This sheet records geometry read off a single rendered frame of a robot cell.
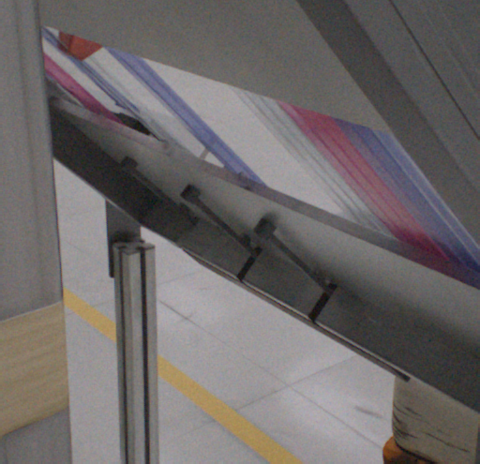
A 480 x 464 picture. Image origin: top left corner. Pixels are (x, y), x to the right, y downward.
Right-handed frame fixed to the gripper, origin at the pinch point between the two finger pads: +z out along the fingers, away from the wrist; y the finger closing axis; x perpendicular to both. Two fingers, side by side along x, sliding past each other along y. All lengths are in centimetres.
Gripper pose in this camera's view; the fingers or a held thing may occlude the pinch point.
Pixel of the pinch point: (74, 45)
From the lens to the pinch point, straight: 74.0
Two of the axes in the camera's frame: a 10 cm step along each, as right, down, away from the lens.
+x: 5.8, 4.1, 7.1
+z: -5.1, 8.5, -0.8
